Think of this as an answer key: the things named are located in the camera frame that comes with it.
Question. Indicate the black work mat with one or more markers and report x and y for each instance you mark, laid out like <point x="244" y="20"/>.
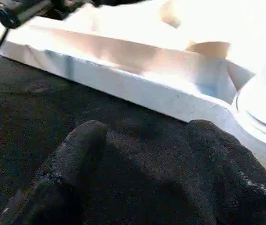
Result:
<point x="30" y="108"/>

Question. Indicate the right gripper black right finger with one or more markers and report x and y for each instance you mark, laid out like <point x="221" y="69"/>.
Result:
<point x="236" y="178"/>

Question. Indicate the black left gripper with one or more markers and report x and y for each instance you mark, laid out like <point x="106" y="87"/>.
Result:
<point x="25" y="9"/>

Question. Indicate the white plastic table top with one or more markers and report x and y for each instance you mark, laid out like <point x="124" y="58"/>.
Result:
<point x="147" y="56"/>

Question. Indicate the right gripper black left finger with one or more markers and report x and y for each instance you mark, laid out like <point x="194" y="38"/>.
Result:
<point x="58" y="183"/>

